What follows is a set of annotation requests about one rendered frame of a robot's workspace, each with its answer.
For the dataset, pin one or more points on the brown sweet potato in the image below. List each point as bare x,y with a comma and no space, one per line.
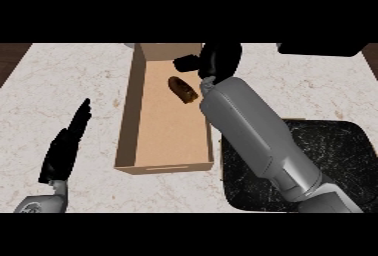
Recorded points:
184,89

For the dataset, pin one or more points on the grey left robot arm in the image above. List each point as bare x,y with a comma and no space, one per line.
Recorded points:
47,200

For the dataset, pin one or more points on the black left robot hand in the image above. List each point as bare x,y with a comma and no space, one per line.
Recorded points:
64,150

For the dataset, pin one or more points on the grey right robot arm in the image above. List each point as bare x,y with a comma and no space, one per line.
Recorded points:
267,143

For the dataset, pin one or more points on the brown cardboard box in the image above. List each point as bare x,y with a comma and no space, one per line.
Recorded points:
168,116

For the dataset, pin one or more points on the black speckled tray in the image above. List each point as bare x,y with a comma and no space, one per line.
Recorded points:
341,160

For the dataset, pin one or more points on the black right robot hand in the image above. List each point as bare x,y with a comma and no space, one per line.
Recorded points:
221,60

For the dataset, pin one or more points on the black appliance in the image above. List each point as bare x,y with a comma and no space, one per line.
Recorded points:
320,48

